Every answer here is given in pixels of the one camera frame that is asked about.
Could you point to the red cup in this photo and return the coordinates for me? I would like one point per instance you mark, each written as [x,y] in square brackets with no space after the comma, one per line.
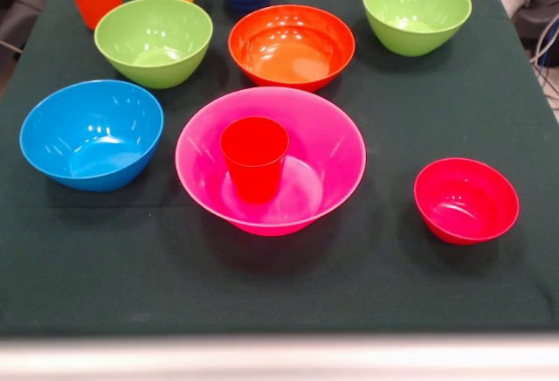
[255,162]

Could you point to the orange bowl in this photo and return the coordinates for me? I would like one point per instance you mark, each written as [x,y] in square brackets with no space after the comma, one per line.
[290,49]

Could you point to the large pink bowl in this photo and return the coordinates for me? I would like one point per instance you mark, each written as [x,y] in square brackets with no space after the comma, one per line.
[332,149]

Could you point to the dark green tablecloth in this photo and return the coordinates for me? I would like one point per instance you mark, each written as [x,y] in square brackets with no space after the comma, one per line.
[131,267]

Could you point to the green bowl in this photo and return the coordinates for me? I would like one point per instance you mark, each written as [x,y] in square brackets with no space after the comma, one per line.
[415,9]
[153,40]

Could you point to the small crimson bowl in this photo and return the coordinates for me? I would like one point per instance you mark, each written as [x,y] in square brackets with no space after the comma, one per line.
[465,202]

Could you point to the light blue bowl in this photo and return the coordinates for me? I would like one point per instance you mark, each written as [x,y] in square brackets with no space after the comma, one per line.
[87,136]

